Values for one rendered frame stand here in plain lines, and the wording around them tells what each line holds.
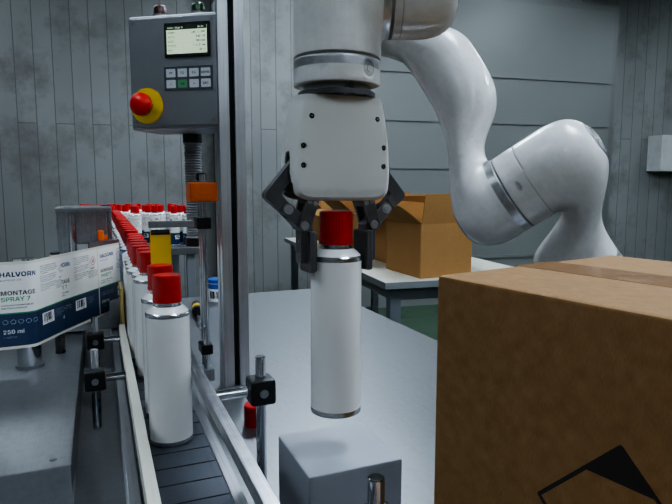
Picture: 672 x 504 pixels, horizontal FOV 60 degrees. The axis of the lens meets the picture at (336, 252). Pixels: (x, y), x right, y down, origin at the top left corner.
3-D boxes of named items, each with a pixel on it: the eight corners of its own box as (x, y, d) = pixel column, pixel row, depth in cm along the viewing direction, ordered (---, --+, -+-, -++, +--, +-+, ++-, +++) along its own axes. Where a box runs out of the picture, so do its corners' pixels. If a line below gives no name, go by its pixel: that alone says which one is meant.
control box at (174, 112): (159, 135, 109) (155, 31, 107) (243, 133, 106) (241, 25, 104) (129, 130, 100) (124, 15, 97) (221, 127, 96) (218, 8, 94)
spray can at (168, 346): (147, 433, 73) (141, 272, 70) (190, 427, 75) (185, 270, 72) (151, 451, 68) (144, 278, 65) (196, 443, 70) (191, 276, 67)
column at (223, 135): (220, 383, 105) (211, 1, 98) (244, 380, 107) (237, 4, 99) (225, 391, 101) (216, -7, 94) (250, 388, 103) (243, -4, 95)
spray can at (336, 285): (303, 404, 61) (302, 209, 59) (348, 397, 63) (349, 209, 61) (321, 422, 56) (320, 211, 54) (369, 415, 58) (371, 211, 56)
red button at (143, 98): (136, 94, 99) (126, 92, 96) (156, 94, 98) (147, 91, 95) (137, 117, 99) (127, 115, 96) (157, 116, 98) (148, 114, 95)
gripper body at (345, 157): (367, 93, 61) (366, 199, 63) (274, 86, 57) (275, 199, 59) (401, 81, 54) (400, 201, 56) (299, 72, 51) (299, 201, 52)
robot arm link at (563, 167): (545, 272, 100) (466, 165, 94) (650, 215, 92) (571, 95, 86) (555, 310, 89) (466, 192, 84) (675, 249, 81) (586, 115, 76)
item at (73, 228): (62, 319, 133) (56, 207, 131) (122, 314, 138) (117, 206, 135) (58, 333, 121) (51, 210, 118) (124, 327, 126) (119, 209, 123)
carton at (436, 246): (361, 268, 288) (362, 192, 283) (448, 263, 306) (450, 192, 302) (401, 281, 249) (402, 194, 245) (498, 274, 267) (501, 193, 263)
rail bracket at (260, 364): (210, 495, 68) (207, 358, 66) (271, 482, 70) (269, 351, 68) (215, 509, 65) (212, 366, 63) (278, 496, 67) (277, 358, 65)
